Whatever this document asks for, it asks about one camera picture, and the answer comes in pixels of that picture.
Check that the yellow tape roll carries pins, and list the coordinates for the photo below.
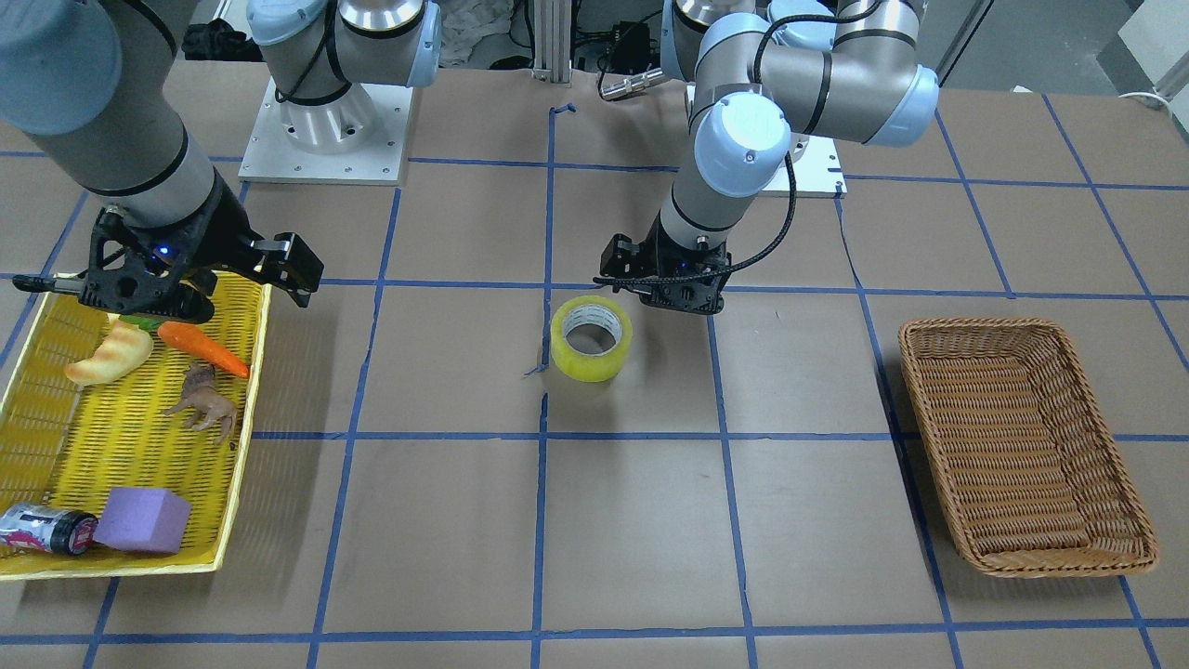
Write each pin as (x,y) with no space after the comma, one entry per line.
(589,339)

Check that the brown wicker basket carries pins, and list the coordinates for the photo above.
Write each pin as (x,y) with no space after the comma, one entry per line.
(1027,472)

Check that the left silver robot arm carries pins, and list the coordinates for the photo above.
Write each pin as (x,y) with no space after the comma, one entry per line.
(765,75)

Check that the brown toy lion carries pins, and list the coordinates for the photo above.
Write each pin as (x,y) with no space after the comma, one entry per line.
(199,393)

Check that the black cloth bundle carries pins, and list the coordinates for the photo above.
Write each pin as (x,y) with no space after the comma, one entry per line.
(218,41)

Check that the orange toy carrot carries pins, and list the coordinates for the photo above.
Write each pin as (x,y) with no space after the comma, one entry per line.
(189,338)

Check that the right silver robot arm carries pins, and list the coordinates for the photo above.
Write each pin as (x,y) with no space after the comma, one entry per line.
(84,80)

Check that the purple cube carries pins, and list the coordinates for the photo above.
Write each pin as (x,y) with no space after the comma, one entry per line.
(140,519)

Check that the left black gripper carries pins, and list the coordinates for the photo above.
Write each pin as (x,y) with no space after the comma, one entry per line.
(621,256)

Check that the yellow toy banana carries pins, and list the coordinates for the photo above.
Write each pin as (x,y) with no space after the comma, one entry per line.
(124,349)

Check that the yellow plastic basket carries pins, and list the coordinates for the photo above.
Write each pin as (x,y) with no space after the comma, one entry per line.
(70,446)

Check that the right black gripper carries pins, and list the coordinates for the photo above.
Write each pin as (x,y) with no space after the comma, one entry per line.
(226,238)

